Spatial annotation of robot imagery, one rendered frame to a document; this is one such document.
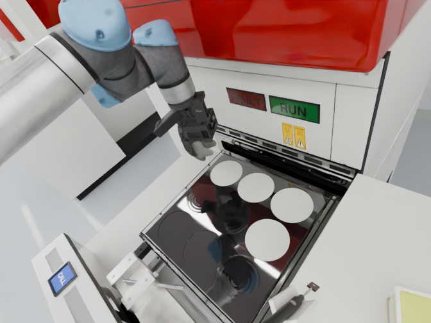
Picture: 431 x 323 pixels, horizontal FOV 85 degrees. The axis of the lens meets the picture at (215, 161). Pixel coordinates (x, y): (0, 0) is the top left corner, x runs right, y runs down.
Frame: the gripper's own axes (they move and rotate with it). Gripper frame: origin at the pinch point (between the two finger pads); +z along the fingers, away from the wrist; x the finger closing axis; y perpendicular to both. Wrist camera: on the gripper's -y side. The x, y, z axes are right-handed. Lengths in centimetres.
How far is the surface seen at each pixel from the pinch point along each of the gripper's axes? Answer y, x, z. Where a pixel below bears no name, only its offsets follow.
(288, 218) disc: 24.0, -14.4, 7.3
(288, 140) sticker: 24.6, 1.8, -2.7
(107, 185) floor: -150, 63, 97
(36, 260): -37, -34, 1
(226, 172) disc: 5.7, 0.3, 7.3
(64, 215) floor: -178, 29, 97
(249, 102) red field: 15.6, 6.5, -12.1
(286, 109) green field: 24.7, 1.4, -12.4
